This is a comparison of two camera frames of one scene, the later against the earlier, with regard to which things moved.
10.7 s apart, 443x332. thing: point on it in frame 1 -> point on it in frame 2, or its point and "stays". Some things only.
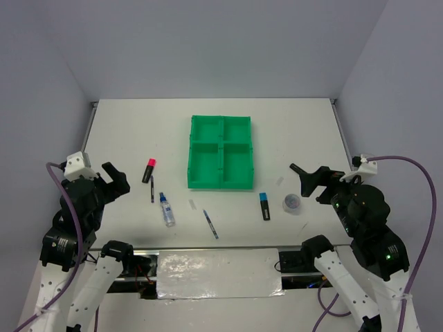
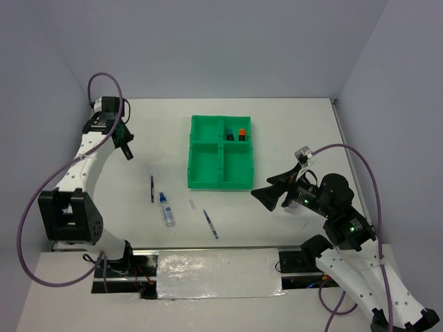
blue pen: [211, 225] stays
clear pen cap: [192, 205] stays
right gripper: [309, 180] -> [268, 195]
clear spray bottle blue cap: [167, 210] stays
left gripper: [119, 185] -> [128, 136]
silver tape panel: [218, 273] stays
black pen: [152, 190] stays
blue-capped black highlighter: [264, 205] -> [230, 136]
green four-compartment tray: [220, 155] stays
